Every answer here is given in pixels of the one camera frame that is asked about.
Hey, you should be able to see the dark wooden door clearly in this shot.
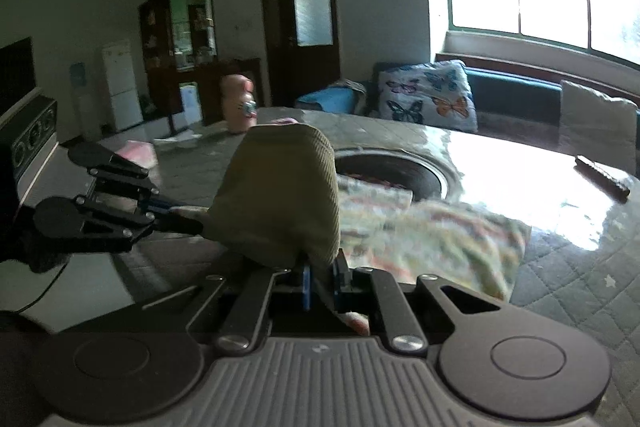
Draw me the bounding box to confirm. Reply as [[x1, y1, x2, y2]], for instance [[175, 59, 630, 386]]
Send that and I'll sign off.
[[262, 0, 341, 106]]

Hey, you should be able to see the floral green patterned garment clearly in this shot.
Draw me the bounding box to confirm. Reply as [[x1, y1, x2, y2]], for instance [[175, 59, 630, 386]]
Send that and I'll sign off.
[[203, 123, 532, 301]]

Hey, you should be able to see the white refrigerator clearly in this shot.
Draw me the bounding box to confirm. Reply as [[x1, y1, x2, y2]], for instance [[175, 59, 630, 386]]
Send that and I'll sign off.
[[102, 40, 143, 131]]

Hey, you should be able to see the teal window bench sofa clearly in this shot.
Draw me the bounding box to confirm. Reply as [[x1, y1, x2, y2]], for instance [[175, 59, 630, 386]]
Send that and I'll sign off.
[[372, 53, 640, 168]]

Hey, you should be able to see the pink tissue pack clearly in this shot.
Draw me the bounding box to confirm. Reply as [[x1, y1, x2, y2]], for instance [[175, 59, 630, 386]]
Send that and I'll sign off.
[[116, 140, 158, 174]]

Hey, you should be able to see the black remote control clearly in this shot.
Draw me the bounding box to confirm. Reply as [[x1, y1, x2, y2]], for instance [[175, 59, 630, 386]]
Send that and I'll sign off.
[[574, 155, 630, 202]]

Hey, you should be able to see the dark display cabinet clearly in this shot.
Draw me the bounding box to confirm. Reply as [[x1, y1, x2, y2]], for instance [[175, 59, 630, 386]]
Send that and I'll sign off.
[[138, 0, 221, 133]]

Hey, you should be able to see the blue folded blanket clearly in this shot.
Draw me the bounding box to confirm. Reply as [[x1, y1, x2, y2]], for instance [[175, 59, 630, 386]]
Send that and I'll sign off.
[[294, 79, 369, 115]]

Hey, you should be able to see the pink cartoon face bottle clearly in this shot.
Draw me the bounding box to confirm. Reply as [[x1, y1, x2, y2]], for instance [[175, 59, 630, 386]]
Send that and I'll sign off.
[[221, 74, 257, 134]]

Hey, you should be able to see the small pink object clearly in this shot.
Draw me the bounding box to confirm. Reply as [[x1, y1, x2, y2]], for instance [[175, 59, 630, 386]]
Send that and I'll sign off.
[[268, 117, 299, 127]]

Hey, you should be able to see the butterfly print pillow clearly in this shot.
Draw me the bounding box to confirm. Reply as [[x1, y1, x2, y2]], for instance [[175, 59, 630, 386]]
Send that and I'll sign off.
[[378, 60, 478, 133]]

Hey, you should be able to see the round recessed table hob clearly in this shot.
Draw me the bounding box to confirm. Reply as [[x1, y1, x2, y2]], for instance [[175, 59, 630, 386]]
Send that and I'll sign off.
[[334, 147, 463, 202]]

